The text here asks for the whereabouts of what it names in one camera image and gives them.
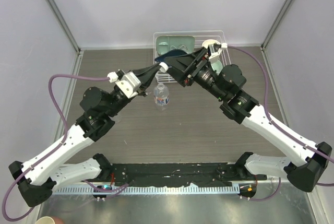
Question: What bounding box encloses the purple cable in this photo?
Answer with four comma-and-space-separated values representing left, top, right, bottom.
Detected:
2, 75, 110, 221
226, 44, 334, 202

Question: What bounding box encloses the orange bowl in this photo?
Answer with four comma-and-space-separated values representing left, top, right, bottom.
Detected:
201, 39, 221, 48

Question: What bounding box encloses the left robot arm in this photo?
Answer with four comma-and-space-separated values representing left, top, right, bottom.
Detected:
9, 63, 168, 208

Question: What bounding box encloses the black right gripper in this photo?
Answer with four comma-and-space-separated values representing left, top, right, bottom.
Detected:
164, 47, 227, 101

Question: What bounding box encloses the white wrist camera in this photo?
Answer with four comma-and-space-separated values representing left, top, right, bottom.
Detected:
107, 69, 141, 99
208, 43, 228, 62

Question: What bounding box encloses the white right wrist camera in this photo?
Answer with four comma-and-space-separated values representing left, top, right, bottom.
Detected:
208, 43, 228, 62

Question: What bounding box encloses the perforated cable duct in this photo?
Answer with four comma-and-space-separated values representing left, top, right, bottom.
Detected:
53, 183, 240, 196

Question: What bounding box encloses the beige cup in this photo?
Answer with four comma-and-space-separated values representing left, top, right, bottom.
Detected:
35, 216, 56, 224

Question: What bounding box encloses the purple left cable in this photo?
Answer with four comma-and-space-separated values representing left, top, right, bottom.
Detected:
2, 75, 110, 221

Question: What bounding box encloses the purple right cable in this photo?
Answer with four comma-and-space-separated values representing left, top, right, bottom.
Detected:
226, 44, 334, 202

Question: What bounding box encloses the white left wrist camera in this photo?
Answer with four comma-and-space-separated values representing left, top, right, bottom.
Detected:
107, 69, 141, 99

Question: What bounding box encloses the green round bowl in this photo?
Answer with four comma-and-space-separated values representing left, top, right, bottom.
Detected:
211, 60, 223, 74

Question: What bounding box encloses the labelled clear plastic bottle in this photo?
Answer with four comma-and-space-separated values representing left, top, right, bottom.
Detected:
153, 83, 170, 111

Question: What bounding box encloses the dark blue leaf plate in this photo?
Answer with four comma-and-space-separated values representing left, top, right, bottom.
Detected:
154, 49, 187, 63

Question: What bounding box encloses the pink cup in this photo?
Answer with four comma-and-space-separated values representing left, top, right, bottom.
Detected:
51, 216, 64, 224

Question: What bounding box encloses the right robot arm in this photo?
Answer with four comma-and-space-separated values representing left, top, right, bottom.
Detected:
164, 48, 332, 192

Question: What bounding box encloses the white bottle cap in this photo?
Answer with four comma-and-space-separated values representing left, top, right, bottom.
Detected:
159, 62, 169, 73

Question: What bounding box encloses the white wire dish rack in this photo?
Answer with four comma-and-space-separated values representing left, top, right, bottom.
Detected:
153, 30, 232, 83

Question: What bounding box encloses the green rectangular tray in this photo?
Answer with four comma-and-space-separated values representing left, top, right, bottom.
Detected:
156, 36, 195, 55

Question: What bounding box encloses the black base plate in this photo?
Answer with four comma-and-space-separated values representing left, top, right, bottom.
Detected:
80, 162, 268, 188

